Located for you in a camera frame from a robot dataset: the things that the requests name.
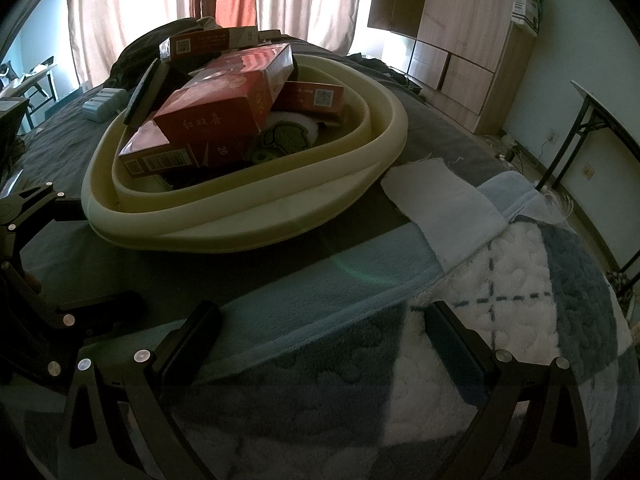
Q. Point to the light blue case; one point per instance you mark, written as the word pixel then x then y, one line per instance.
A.
pixel 102 105

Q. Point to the beige wall socket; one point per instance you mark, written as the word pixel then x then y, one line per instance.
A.
pixel 590 171

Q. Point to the cream plastic basin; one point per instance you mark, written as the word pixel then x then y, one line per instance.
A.
pixel 250 210

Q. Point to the dark cloth pile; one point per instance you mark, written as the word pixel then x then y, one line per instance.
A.
pixel 145 45

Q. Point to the grey printed sack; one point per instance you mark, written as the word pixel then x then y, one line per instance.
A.
pixel 527 10

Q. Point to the white desk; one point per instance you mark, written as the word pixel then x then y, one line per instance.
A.
pixel 30 80

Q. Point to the long red box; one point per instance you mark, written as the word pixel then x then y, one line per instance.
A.
pixel 150 152

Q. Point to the white wall socket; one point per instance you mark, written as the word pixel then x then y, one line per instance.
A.
pixel 552 136

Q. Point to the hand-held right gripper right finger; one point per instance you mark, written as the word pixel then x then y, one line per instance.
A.
pixel 457 355

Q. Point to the wooden wardrobe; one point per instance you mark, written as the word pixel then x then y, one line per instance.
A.
pixel 470 25

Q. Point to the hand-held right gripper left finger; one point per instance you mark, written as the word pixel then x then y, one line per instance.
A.
pixel 192 340

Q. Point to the grey bed sheet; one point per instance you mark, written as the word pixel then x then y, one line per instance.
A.
pixel 440 130

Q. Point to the large red and white carton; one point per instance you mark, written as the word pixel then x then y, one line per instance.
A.
pixel 210 42

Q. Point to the black folding table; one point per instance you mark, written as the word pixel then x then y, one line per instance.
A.
pixel 600 97

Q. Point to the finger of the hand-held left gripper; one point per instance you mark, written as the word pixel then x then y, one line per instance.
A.
pixel 35 205
pixel 100 310

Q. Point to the pink curtain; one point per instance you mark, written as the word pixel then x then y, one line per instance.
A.
pixel 310 5
pixel 140 0

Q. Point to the white paper sheet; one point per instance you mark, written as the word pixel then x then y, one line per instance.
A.
pixel 440 200

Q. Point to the large black round tin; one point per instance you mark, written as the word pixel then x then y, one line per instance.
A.
pixel 145 90

